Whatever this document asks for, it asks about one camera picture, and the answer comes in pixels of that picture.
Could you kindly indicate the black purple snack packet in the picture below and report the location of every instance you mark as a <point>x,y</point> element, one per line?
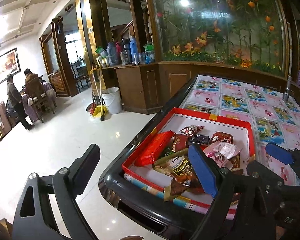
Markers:
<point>200,140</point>

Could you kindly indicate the colourful cartoon tablecloth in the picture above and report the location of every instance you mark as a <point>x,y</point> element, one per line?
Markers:
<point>253,115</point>

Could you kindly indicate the seated person brown jacket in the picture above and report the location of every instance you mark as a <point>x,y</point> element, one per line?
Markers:
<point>33,85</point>

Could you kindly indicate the clear brown snack packet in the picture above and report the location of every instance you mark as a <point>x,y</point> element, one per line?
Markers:
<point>183,177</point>

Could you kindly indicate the grey water jug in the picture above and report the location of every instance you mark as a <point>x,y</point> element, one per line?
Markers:
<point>112,54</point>

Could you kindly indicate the dark red snack packet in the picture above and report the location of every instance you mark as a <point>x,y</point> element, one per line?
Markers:
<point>179,142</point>

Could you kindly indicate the wooden chair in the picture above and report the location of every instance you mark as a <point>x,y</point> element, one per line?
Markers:
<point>41,107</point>

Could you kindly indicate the pink bear snack packet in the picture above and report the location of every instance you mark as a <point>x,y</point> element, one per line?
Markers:
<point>221,153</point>

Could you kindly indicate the standing person dark jacket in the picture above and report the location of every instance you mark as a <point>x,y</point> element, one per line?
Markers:
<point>15,100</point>

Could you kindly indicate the wooden flower display cabinet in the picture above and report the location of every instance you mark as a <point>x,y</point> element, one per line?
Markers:
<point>256,41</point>

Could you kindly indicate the green snack packet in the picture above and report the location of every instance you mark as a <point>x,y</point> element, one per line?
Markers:
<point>166,152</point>

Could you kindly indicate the framed wall painting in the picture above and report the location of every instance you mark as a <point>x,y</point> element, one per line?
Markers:
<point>9,64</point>

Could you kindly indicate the purple bottle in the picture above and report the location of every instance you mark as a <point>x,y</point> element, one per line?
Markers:
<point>298,79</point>

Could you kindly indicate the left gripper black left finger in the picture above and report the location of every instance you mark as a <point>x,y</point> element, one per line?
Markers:
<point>82,169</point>

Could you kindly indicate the red flower snack packet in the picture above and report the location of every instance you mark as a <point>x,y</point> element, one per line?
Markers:
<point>222,137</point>

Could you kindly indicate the long red snack bag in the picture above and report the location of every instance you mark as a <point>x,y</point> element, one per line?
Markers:
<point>154,149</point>

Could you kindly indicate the white plastic bucket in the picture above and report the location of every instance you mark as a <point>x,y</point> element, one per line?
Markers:
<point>112,100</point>

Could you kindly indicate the yellow dustpan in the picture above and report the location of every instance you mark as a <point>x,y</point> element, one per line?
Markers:
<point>101,107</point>

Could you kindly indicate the blue thermos bottle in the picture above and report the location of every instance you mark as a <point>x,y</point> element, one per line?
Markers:
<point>134,50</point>

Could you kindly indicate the red broom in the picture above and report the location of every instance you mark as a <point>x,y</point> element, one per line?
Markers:
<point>92,106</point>

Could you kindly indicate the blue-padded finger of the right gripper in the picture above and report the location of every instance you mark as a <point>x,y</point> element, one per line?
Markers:
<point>279,153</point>

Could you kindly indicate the black thermos flask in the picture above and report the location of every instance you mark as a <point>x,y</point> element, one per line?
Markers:
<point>126,52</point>

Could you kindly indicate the red gift box tray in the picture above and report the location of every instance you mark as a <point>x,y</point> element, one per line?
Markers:
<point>154,182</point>

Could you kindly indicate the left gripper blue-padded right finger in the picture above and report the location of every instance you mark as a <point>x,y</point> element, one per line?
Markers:
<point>207,171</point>

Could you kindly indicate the red snack pack gold letters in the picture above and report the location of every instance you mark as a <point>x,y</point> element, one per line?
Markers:
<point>235,161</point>

